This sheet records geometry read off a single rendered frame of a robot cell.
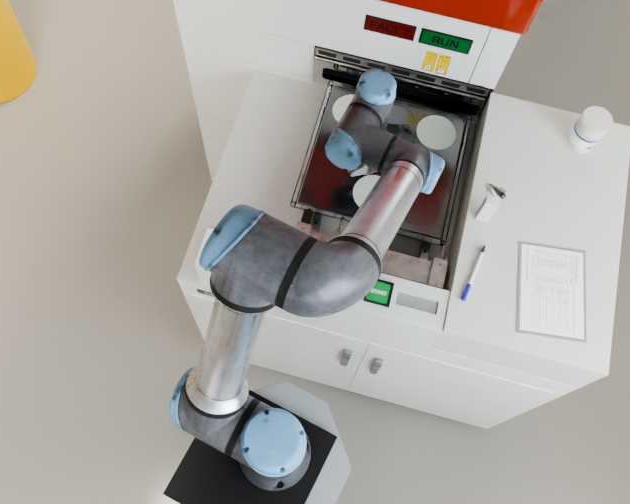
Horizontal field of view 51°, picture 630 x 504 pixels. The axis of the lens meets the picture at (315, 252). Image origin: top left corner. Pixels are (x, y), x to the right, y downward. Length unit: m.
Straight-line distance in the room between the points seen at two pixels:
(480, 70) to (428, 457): 1.30
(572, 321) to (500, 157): 0.41
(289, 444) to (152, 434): 1.17
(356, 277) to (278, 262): 0.12
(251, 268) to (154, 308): 1.53
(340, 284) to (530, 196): 0.76
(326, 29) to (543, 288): 0.78
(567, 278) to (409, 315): 0.36
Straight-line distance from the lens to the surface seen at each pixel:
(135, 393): 2.40
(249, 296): 0.98
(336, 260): 0.95
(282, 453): 1.25
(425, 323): 1.43
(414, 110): 1.73
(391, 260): 1.55
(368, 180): 1.61
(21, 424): 2.49
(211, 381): 1.18
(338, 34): 1.67
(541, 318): 1.50
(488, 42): 1.60
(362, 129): 1.27
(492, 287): 1.49
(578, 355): 1.51
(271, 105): 1.80
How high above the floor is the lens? 2.31
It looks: 68 degrees down
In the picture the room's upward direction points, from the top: 7 degrees clockwise
